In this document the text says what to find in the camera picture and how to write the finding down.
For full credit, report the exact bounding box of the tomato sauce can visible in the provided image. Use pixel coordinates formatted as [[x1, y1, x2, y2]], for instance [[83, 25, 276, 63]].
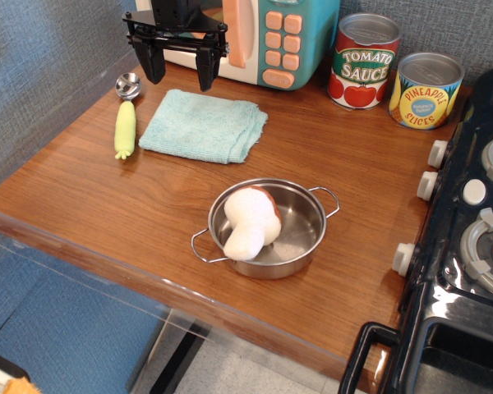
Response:
[[328, 13, 402, 109]]

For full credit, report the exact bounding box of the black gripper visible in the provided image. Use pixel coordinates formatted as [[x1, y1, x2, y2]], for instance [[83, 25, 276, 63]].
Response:
[[122, 0, 228, 92]]

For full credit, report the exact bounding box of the light blue folded cloth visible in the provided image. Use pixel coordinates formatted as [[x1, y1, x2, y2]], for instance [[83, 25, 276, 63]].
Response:
[[139, 89, 268, 164]]

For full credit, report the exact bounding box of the white plush mushroom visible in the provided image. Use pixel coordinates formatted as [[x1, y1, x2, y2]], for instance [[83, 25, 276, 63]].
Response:
[[223, 186, 282, 260]]

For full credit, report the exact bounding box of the teal toy microwave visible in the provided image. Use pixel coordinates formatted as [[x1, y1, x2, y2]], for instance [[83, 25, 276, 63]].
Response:
[[163, 1, 340, 91]]

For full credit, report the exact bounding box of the small metal pot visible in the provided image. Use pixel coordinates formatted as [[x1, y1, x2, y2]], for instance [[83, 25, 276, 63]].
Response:
[[191, 178, 341, 279]]

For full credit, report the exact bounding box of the pineapple slices can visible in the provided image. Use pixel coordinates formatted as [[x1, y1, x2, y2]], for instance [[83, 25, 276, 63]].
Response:
[[389, 53, 464, 131]]

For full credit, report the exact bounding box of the black toy stove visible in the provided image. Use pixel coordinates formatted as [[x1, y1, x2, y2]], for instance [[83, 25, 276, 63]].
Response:
[[339, 70, 493, 393]]

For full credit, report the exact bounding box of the orange plush toy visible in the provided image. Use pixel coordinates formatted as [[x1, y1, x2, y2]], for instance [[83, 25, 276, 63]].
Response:
[[2, 378, 41, 394]]

